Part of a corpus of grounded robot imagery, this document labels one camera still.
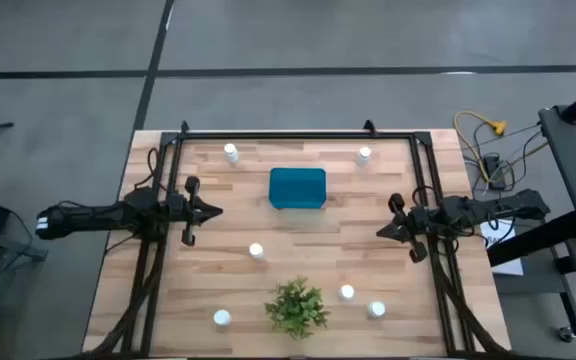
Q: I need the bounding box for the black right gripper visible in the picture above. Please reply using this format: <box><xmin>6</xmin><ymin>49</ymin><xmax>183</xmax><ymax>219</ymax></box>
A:
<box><xmin>376</xmin><ymin>192</ymin><xmax>442</xmax><ymax>265</ymax></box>

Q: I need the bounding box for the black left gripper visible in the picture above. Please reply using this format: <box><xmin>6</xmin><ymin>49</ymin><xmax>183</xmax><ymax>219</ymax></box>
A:
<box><xmin>166</xmin><ymin>175</ymin><xmax>223</xmax><ymax>247</ymax></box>

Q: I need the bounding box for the blue plastic basket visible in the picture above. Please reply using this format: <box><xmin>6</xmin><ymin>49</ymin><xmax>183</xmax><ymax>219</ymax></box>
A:
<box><xmin>268</xmin><ymin>167</ymin><xmax>328</xmax><ymax>210</ymax></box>

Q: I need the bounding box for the black power strip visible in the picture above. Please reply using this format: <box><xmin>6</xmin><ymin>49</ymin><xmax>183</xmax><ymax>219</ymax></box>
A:
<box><xmin>482</xmin><ymin>153</ymin><xmax>508</xmax><ymax>191</ymax></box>

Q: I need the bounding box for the white paper sheet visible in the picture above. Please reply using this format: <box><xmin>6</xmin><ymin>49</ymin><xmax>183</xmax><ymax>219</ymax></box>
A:
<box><xmin>478</xmin><ymin>217</ymin><xmax>525</xmax><ymax>277</ymax></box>

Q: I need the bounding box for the green plant in white pot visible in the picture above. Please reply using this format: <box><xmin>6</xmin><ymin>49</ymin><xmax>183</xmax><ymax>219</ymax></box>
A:
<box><xmin>263</xmin><ymin>275</ymin><xmax>331</xmax><ymax>341</ymax></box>

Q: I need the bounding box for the grey metal stand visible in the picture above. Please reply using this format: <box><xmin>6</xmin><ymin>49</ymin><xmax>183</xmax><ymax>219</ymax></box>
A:
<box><xmin>0</xmin><ymin>227</ymin><xmax>49</xmax><ymax>360</ymax></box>

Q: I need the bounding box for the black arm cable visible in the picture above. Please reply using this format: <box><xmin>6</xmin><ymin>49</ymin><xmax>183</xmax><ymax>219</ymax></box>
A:
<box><xmin>140</xmin><ymin>147</ymin><xmax>162</xmax><ymax>191</ymax></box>

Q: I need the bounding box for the black aluminium table frame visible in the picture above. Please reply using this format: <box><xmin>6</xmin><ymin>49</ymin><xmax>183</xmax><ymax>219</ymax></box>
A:
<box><xmin>87</xmin><ymin>119</ymin><xmax>512</xmax><ymax>360</ymax></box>

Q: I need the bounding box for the yellow extension cable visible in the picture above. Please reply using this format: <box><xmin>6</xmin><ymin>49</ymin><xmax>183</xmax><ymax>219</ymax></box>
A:
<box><xmin>453</xmin><ymin>110</ymin><xmax>508</xmax><ymax>184</ymax></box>

